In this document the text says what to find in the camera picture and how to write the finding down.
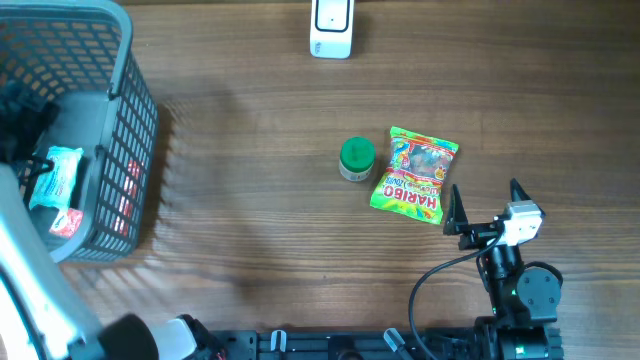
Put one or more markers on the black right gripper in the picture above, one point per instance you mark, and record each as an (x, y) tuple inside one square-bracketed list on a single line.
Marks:
[(457, 220)]

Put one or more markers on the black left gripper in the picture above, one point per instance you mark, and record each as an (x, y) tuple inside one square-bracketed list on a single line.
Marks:
[(40, 116)]

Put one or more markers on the mint green wipes pack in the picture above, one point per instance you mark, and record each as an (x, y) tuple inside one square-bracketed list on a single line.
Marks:
[(54, 188)]

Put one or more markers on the red white tissue pack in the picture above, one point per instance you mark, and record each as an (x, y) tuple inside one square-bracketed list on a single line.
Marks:
[(66, 223)]

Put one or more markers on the green lid jar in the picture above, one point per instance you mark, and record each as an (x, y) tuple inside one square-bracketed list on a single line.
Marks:
[(356, 159)]

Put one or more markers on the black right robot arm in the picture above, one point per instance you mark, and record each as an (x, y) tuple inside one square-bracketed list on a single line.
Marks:
[(524, 296)]

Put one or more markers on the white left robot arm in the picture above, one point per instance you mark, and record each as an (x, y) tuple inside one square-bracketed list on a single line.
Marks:
[(42, 317)]

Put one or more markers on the white barcode scanner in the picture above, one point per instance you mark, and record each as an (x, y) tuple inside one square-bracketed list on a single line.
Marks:
[(331, 28)]

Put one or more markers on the Haribo gummy candy bag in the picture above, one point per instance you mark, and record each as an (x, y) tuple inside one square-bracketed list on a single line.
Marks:
[(412, 182)]

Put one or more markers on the grey plastic shopping basket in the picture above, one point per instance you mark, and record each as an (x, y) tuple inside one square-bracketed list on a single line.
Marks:
[(78, 55)]

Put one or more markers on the red package in basket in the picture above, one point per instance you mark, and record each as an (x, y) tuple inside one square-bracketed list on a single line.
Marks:
[(127, 201)]

